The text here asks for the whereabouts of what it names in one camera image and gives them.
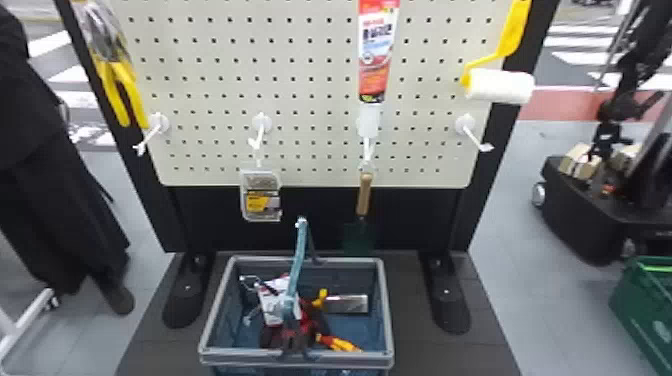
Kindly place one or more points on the silver scraper blade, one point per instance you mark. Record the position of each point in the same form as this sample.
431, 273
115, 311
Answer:
346, 303

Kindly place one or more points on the white pegboard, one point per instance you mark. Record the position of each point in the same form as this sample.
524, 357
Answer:
315, 94

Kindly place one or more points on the red sealant tube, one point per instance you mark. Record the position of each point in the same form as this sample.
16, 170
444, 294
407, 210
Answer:
376, 58

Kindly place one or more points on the yellow pliers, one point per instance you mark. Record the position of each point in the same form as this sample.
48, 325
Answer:
116, 78

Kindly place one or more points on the blue basket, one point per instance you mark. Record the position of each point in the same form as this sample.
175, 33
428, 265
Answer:
231, 325

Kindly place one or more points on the clear screw packet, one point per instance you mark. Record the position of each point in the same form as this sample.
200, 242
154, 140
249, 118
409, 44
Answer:
261, 195

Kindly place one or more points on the yellow paint roller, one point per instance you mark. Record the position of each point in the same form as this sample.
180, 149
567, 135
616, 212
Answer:
498, 85

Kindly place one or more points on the green basket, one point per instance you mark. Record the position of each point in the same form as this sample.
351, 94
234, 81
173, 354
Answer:
646, 310

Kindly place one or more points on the white carded tool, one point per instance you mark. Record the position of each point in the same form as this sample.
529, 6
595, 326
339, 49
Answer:
273, 307

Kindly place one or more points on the person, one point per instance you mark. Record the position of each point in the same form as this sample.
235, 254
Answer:
36, 173

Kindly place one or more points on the yellow red screwdriver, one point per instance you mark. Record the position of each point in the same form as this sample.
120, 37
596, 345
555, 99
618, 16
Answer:
340, 344

